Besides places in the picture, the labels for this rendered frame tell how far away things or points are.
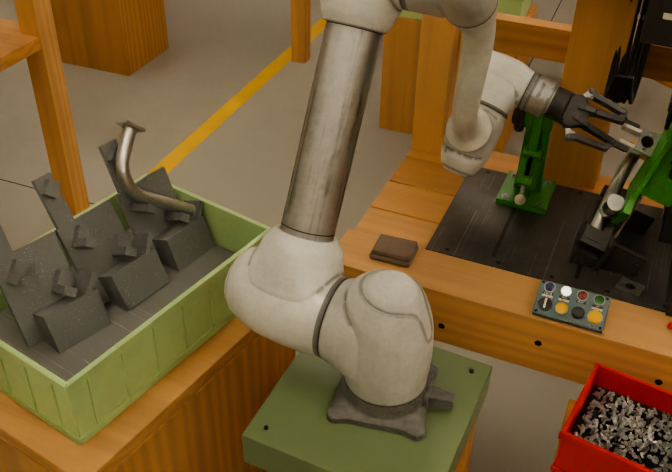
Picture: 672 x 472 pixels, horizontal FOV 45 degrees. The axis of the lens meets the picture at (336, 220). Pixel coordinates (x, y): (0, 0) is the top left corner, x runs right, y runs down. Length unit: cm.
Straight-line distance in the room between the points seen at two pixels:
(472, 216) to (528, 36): 51
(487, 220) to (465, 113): 45
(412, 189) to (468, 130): 49
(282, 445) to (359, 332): 26
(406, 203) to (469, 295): 41
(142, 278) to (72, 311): 18
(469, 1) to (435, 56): 90
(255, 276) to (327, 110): 32
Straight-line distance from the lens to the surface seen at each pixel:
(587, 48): 215
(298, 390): 157
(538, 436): 280
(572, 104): 192
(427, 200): 217
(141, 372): 175
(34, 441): 176
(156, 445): 180
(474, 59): 162
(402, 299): 136
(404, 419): 151
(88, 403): 168
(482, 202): 215
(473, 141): 181
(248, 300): 147
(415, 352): 140
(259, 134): 425
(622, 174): 202
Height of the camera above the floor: 208
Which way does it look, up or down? 35 degrees down
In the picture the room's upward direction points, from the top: 1 degrees clockwise
